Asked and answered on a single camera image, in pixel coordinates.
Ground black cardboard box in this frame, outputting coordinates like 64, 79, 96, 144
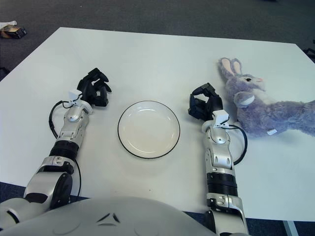
0, 25, 27, 39

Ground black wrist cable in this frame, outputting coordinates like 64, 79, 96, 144
226, 124, 248, 165
48, 100, 72, 139

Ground black left elbow cable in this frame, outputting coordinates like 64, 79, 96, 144
70, 159, 82, 197

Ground purple plush bunny doll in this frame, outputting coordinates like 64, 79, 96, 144
217, 57, 315, 137

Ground white plate with black rim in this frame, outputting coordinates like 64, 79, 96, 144
117, 100, 181, 160

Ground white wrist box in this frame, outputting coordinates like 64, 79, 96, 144
212, 110, 229, 128
68, 90, 82, 103

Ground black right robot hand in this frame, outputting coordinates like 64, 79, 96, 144
188, 83, 224, 121

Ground white table leg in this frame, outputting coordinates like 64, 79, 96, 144
283, 220, 300, 236

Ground grey robot torso shell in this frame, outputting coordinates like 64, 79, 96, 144
0, 195, 217, 236

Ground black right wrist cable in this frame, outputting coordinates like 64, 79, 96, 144
226, 124, 248, 165

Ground black office chair base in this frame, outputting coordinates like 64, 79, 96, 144
304, 39, 315, 62

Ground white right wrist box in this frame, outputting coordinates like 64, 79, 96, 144
212, 110, 229, 128

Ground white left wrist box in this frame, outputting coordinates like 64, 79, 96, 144
68, 90, 82, 103

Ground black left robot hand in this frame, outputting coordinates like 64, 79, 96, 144
76, 68, 113, 108

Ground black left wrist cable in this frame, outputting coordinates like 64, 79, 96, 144
48, 100, 72, 139

